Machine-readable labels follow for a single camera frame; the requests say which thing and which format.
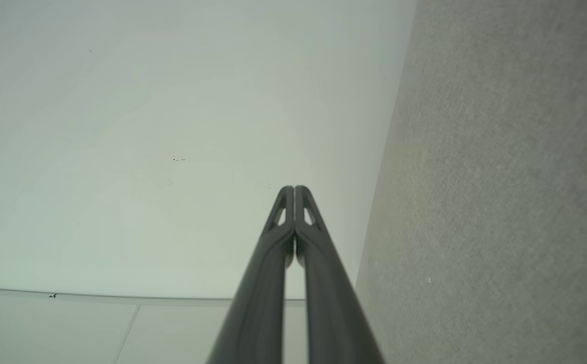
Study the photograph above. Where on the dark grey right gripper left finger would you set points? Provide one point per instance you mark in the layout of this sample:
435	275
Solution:
260	293

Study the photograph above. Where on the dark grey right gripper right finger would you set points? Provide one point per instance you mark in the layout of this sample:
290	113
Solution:
331	298

